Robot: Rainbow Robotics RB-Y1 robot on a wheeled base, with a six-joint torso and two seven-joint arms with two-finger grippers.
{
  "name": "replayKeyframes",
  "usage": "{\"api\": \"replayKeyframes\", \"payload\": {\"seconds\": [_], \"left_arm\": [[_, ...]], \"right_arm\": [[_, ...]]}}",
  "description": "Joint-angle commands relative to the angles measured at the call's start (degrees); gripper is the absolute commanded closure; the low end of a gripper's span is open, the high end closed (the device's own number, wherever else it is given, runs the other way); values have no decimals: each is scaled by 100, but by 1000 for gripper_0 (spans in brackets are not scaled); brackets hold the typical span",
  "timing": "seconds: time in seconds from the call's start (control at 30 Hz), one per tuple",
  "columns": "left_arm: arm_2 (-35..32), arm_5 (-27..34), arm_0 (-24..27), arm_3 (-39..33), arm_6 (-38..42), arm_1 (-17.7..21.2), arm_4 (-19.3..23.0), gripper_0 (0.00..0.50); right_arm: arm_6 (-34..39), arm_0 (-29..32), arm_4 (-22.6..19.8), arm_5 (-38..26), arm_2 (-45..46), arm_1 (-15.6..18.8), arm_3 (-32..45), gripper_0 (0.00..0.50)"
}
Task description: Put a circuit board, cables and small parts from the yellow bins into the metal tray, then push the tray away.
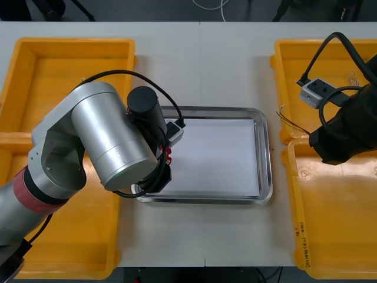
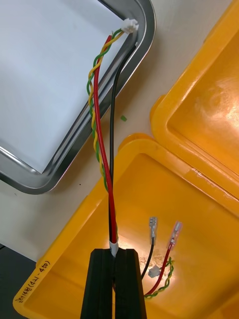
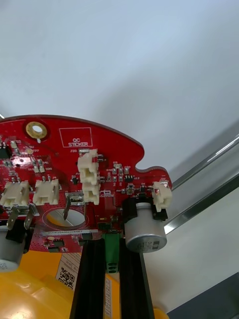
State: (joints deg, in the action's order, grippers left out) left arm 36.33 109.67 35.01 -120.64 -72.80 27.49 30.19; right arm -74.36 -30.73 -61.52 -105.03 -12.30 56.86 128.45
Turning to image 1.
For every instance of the steel tray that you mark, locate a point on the steel tray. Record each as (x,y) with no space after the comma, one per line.
(265,153)

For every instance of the black stand leg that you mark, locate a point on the black stand leg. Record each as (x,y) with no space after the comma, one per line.
(85,11)

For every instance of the round red circuit board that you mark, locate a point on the round red circuit board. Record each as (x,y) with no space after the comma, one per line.
(169,152)

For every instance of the yellow-orange plastic bin with handwriting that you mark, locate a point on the yellow-orange plastic bin with handwriting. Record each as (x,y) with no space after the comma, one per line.
(338,221)

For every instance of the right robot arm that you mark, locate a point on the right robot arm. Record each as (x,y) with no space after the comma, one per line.
(368,112)

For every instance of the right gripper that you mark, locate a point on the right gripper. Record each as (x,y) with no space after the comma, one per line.
(332,144)

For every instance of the black chair base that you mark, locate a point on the black chair base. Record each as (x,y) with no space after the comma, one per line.
(294,9)

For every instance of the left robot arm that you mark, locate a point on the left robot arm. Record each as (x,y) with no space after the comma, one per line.
(103,132)

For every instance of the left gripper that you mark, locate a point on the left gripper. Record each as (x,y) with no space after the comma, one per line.
(165,179)

